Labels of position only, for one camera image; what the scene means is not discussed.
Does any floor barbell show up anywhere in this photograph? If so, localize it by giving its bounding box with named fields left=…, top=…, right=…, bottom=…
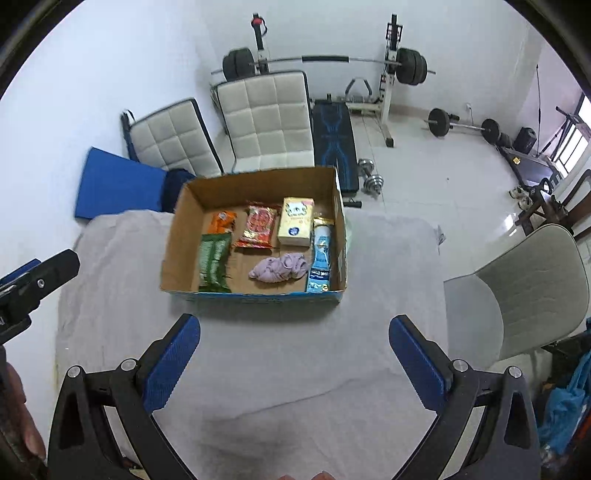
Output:
left=425, top=108, right=501, bottom=145

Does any chrome dumbbell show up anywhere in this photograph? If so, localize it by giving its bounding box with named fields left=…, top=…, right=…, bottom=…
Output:
left=358, top=158, right=385, bottom=197

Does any blue plastic bag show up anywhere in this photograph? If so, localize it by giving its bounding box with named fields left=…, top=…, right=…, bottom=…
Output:
left=538, top=355, right=590, bottom=455

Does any right white quilted cushion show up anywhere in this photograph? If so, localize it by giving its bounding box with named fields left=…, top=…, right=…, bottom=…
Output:
left=213, top=71, right=315, bottom=173

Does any dark wooden chair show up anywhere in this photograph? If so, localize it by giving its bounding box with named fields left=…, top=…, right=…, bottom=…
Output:
left=515, top=169, right=591, bottom=241

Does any orange snack bag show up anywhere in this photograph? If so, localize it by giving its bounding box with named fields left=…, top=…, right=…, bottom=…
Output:
left=207, top=210, right=238, bottom=234

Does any left white quilted cushion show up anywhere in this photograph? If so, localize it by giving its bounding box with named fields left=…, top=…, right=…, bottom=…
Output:
left=120, top=98, right=224, bottom=178

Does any purple cloth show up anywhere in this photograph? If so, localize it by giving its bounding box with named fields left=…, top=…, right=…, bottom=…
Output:
left=249, top=253, right=308, bottom=284

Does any white quilted cushion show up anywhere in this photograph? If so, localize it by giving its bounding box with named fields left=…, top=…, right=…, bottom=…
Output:
left=120, top=98, right=224, bottom=178
left=213, top=71, right=315, bottom=173

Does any red floral snack bag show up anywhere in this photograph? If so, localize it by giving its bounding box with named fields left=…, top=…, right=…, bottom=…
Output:
left=233, top=202, right=280, bottom=250

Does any black blue weight bench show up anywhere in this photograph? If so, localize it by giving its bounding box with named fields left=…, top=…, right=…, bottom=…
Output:
left=311, top=101, right=360, bottom=196

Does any white squat rack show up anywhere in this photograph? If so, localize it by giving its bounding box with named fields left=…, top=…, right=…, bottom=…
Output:
left=250, top=13, right=403, bottom=148

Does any barbell on rack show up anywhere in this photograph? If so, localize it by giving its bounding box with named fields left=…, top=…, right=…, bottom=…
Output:
left=211, top=48, right=436, bottom=86

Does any yellow tissue pack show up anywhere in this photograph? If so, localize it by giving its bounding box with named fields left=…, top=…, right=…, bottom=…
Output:
left=277, top=197, right=315, bottom=247

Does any grey table cloth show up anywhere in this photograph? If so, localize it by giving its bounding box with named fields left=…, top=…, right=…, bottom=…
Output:
left=56, top=210, right=448, bottom=479

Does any green snack bag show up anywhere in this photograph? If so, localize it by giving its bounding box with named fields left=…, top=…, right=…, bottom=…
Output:
left=198, top=233, right=231, bottom=293

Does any white plastic chair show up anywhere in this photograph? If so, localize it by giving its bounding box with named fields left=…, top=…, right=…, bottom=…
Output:
left=444, top=224, right=590, bottom=369

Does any blue foam mat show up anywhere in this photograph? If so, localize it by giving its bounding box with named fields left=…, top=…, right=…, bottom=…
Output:
left=74, top=147, right=166, bottom=220

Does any person hand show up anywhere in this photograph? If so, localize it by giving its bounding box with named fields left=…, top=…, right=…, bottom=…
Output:
left=1, top=361, right=46, bottom=463

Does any cardboard box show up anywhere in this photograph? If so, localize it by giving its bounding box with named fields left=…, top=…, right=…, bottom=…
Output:
left=160, top=167, right=346, bottom=302

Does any blue snack bag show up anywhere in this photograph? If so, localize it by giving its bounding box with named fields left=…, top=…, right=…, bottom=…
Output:
left=307, top=217, right=334, bottom=293

